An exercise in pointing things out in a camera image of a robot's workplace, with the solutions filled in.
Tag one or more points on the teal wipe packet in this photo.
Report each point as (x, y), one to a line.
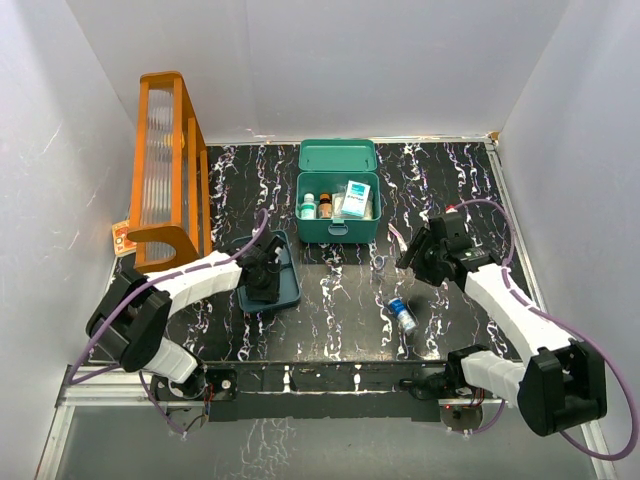
(355, 199)

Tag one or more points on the teal medicine box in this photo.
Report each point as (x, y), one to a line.
(337, 191)

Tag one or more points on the white medicine bottle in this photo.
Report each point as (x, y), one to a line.
(308, 208)

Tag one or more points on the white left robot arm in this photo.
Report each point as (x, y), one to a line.
(131, 318)

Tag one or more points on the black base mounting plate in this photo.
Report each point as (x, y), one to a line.
(325, 387)

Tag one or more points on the dark teal tray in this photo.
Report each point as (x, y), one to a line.
(290, 291)

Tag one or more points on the orange card box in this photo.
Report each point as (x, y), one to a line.
(121, 244)

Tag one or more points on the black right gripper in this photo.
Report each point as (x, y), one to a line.
(419, 238)

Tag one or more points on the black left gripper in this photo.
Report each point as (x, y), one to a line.
(270, 293)

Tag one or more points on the white blue bandage roll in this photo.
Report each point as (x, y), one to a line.
(406, 322)

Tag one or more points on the brown orange-cap bottle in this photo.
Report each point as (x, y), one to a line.
(325, 208)

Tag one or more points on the orange wooden rack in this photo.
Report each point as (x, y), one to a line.
(169, 216)

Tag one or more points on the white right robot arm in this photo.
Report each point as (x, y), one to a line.
(558, 381)

